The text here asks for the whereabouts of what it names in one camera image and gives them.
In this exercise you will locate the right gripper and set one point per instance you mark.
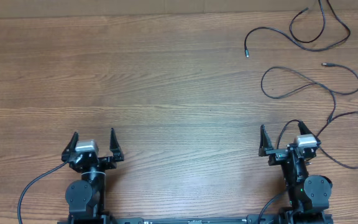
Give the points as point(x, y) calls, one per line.
point(277, 155)

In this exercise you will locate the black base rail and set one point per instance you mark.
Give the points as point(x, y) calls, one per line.
point(250, 219)

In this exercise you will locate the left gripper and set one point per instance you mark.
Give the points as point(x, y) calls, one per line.
point(109, 163)

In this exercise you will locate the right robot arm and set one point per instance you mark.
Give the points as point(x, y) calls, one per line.
point(309, 194)

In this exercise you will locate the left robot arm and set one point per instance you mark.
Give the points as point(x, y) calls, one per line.
point(86, 197)

